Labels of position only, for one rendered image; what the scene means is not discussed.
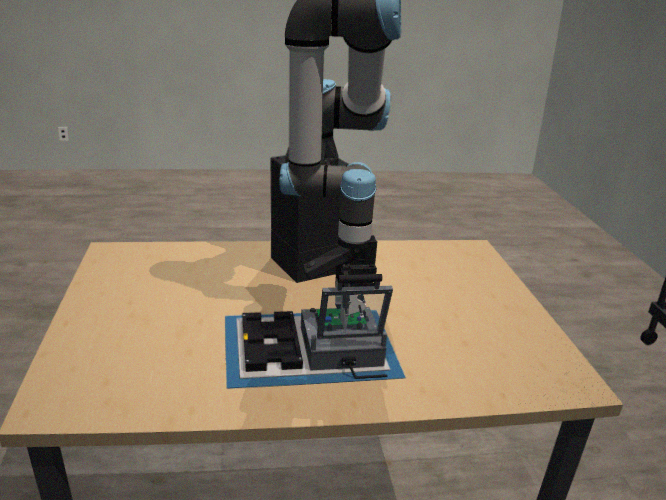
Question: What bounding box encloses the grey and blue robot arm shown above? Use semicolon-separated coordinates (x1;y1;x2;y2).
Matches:
280;0;401;244

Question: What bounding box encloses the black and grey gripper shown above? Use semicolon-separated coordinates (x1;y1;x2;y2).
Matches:
335;235;377;287

